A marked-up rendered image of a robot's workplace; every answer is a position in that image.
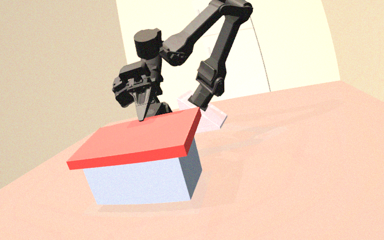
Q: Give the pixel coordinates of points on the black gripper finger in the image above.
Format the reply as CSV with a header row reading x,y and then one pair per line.
x,y
155,109
142,95

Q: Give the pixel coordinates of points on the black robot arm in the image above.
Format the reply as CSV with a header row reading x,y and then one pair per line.
x,y
177,48

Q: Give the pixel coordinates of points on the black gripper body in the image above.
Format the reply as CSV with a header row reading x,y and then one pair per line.
x,y
143,73

